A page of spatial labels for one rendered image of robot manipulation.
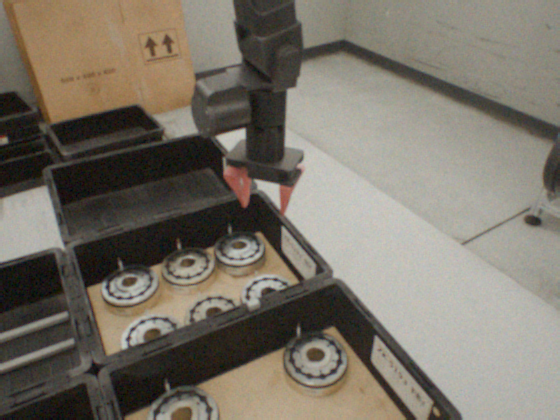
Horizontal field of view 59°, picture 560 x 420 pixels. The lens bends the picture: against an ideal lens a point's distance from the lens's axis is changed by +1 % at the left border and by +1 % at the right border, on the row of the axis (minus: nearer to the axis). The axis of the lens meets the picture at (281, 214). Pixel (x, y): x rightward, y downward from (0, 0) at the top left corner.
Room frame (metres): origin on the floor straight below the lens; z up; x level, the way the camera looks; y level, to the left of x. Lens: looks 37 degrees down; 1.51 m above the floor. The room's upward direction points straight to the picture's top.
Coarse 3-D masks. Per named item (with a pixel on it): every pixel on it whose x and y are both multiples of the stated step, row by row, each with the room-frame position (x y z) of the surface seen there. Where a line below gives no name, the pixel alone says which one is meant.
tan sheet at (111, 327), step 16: (272, 256) 0.76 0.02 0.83; (160, 272) 0.71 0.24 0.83; (224, 272) 0.71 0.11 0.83; (272, 272) 0.71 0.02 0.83; (288, 272) 0.71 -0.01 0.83; (96, 288) 0.67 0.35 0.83; (160, 288) 0.67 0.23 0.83; (208, 288) 0.67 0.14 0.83; (224, 288) 0.67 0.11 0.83; (240, 288) 0.67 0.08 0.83; (96, 304) 0.63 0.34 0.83; (160, 304) 0.63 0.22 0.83; (176, 304) 0.63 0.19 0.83; (112, 320) 0.59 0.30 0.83; (128, 320) 0.59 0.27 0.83; (112, 336) 0.56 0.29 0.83; (112, 352) 0.52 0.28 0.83
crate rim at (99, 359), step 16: (256, 192) 0.85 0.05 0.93; (192, 208) 0.79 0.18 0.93; (208, 208) 0.80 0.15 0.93; (272, 208) 0.79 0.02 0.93; (144, 224) 0.74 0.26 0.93; (288, 224) 0.74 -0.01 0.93; (80, 240) 0.69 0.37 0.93; (96, 240) 0.70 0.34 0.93; (304, 240) 0.69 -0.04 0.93; (320, 256) 0.65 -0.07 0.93; (80, 288) 0.57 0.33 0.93; (288, 288) 0.57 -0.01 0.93; (80, 304) 0.54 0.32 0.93; (240, 304) 0.54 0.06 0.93; (208, 320) 0.50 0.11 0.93; (96, 336) 0.47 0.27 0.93; (160, 336) 0.47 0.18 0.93; (176, 336) 0.47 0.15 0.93; (96, 352) 0.45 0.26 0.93; (128, 352) 0.45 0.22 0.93; (96, 368) 0.43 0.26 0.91
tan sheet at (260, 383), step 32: (352, 352) 0.52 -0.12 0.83; (224, 384) 0.46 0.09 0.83; (256, 384) 0.46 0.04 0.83; (288, 384) 0.46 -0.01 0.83; (352, 384) 0.46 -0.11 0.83; (128, 416) 0.41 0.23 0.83; (224, 416) 0.41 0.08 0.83; (256, 416) 0.41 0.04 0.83; (288, 416) 0.41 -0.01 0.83; (320, 416) 0.41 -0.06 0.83; (352, 416) 0.41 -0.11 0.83; (384, 416) 0.41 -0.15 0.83
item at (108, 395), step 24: (312, 288) 0.57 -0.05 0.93; (264, 312) 0.52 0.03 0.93; (360, 312) 0.52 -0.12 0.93; (192, 336) 0.47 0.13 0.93; (384, 336) 0.47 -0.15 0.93; (120, 360) 0.43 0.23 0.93; (144, 360) 0.44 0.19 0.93; (408, 360) 0.43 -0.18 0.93; (432, 384) 0.40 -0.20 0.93; (456, 408) 0.36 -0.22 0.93
